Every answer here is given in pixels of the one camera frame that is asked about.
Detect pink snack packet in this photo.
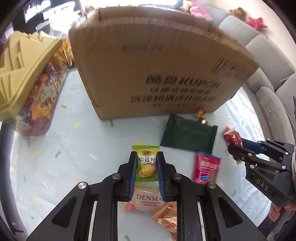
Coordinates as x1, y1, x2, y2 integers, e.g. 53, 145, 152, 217
193, 152, 221, 185

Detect gold red candy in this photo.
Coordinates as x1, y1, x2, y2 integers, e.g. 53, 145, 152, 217
197, 108, 208, 125

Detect dark green snack packet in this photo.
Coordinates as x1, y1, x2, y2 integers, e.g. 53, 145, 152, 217
160, 114, 218, 154

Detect orange Denmark biscuit packet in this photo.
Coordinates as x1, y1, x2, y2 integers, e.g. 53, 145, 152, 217
121, 185, 165, 212

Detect green durian candy packet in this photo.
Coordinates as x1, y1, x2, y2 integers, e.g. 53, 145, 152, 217
132, 145, 159, 182

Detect person right hand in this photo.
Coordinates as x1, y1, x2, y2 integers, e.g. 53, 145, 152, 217
268, 203, 295, 223

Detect light patterned table cloth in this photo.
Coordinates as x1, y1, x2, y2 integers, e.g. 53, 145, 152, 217
10, 69, 270, 233

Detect grey sectional sofa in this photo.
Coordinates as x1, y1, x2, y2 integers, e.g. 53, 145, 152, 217
204, 4, 295, 144

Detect orange foil snack packet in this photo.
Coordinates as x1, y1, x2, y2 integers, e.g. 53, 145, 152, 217
151, 202, 177, 240

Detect red star plush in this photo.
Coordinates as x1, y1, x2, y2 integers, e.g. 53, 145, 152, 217
245, 17, 268, 31

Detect brown lion plush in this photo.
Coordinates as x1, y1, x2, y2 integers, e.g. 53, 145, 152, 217
229, 7, 246, 22

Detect brown cardboard box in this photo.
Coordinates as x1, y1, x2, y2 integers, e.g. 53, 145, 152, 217
69, 6, 259, 120

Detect pink plush toy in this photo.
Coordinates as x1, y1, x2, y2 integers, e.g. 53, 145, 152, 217
189, 1, 212, 20

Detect gold lid candy jar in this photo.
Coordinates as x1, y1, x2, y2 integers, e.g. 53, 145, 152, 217
1, 31, 72, 136

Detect yellow plush toy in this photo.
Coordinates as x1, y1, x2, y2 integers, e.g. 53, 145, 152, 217
179, 1, 192, 12

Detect black piano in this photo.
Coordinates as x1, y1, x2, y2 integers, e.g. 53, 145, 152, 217
12, 0, 80, 33

